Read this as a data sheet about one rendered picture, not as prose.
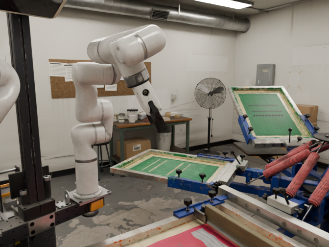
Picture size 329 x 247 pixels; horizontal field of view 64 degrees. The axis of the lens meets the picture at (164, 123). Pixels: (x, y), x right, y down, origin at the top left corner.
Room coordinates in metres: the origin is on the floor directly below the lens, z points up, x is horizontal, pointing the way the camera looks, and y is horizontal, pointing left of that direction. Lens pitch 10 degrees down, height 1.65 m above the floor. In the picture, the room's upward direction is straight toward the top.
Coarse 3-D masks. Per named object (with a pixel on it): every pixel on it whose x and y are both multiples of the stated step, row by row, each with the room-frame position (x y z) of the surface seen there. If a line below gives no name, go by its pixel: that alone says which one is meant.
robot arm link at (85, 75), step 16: (80, 64) 0.95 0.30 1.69; (96, 64) 0.97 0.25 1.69; (80, 80) 0.95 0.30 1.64; (96, 80) 0.97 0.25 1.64; (112, 80) 1.00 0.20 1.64; (80, 96) 1.02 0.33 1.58; (96, 96) 1.05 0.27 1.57; (80, 112) 1.03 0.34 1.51; (96, 112) 1.05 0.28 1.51; (112, 112) 1.10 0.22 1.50; (112, 128) 1.12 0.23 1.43
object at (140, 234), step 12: (228, 204) 1.27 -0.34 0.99; (192, 216) 1.18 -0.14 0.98; (240, 216) 1.16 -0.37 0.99; (144, 228) 1.05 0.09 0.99; (156, 228) 1.06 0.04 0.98; (168, 228) 1.10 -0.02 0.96; (252, 228) 1.10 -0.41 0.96; (264, 228) 1.05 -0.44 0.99; (108, 240) 0.97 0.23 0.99; (120, 240) 0.97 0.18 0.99; (132, 240) 1.00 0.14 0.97; (276, 240) 1.00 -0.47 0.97; (288, 240) 0.97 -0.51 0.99
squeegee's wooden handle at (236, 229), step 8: (208, 208) 1.11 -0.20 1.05; (216, 208) 1.10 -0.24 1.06; (208, 216) 1.11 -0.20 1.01; (216, 216) 1.07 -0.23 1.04; (224, 216) 1.04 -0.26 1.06; (216, 224) 1.07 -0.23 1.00; (224, 224) 1.03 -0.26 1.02; (232, 224) 0.99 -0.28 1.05; (240, 224) 0.97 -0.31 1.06; (232, 232) 0.99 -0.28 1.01; (240, 232) 0.95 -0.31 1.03; (248, 232) 0.92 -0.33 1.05; (256, 232) 0.92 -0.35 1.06; (240, 240) 0.95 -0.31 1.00; (248, 240) 0.92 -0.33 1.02; (256, 240) 0.89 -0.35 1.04; (264, 240) 0.87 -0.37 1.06
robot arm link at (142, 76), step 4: (140, 72) 0.76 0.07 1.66; (144, 72) 0.77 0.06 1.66; (132, 76) 0.75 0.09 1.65; (136, 76) 0.75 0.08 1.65; (140, 76) 0.74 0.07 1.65; (144, 76) 0.77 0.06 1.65; (148, 76) 0.78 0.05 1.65; (124, 80) 0.78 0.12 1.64; (128, 80) 0.76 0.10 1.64; (132, 80) 0.76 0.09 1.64; (136, 80) 0.75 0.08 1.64; (140, 80) 0.74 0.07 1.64; (144, 80) 0.77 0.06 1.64; (128, 84) 0.77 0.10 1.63; (132, 84) 0.76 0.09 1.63; (136, 84) 0.76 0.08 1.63
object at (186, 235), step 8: (184, 232) 1.08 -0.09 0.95; (208, 232) 1.08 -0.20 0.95; (216, 232) 1.08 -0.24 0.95; (160, 240) 1.02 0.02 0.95; (168, 240) 1.02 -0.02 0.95; (176, 240) 1.02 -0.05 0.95; (184, 240) 1.02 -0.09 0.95; (192, 240) 1.02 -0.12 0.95; (200, 240) 1.02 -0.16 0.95; (224, 240) 1.02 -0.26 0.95
